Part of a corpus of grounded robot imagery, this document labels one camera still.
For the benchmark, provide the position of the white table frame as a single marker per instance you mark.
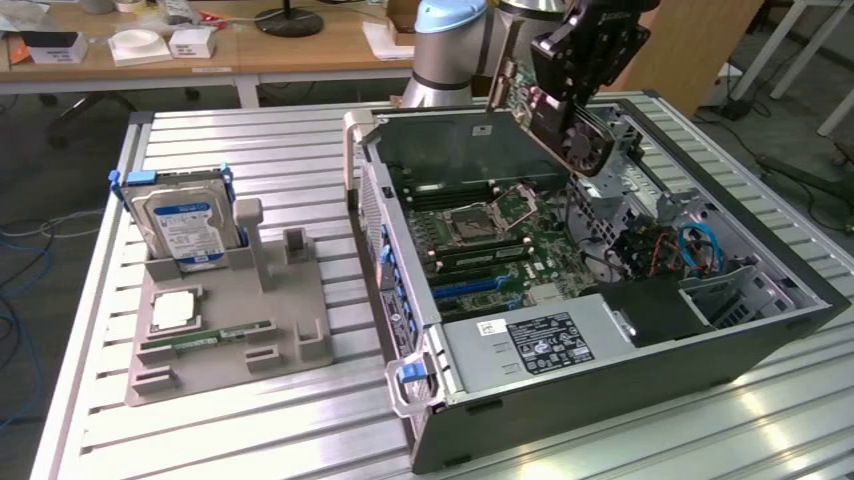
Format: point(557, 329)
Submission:
point(779, 87)

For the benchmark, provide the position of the small white labelled box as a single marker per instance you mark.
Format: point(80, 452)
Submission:
point(192, 44)

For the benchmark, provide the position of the black round lamp base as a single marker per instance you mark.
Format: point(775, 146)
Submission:
point(288, 24)

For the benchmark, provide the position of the white paper stack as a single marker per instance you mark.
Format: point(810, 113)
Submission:
point(387, 42)

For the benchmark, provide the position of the black stand foot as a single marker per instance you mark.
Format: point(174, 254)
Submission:
point(800, 172)

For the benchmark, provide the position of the blue expansion slot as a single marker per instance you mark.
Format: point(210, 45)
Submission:
point(467, 288)

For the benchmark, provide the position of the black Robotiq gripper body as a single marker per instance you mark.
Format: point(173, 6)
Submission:
point(620, 15)

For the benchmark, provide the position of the metal socket cover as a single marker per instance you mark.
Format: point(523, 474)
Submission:
point(516, 205)

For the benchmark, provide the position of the wooden desk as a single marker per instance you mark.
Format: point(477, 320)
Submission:
point(300, 55)

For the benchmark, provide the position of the white round holder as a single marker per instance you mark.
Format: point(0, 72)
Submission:
point(140, 47)

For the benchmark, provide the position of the installed RAM stick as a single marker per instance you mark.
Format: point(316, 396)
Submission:
point(480, 255)

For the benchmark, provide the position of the grey power supply unit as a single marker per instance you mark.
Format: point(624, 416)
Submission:
point(480, 360)

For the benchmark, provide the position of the black Nvidia graphics card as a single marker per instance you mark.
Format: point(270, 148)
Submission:
point(587, 150)

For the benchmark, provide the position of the black open PC case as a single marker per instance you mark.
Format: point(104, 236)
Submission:
point(600, 400)

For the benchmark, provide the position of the grey plastic parts rack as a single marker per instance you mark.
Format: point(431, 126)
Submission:
point(226, 360)

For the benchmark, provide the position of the green motherboard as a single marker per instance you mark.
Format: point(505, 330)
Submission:
point(533, 260)

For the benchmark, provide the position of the hard disk in blue caddy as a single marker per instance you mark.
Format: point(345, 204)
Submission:
point(180, 225)

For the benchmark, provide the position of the white box with black lid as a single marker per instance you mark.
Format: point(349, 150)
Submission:
point(56, 52)

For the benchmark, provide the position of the grey plastic disk bay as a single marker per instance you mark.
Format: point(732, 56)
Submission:
point(720, 295)

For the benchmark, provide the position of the green loose RAM stick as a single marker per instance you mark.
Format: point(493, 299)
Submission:
point(200, 337)

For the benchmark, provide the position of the blue case latch tab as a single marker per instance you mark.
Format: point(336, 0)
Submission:
point(408, 374)

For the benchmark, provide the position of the metal disk bay cage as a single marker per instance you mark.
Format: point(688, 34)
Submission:
point(600, 200)

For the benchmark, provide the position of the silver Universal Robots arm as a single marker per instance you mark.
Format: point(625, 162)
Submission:
point(443, 50)

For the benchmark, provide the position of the wooden cabinet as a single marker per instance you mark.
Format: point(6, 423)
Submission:
point(700, 50)

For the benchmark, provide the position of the brown cardboard box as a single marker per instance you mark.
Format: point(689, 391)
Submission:
point(400, 17)

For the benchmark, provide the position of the CPU socket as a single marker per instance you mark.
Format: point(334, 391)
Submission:
point(469, 222)

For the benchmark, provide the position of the silver CPU chip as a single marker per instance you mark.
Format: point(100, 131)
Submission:
point(173, 310)

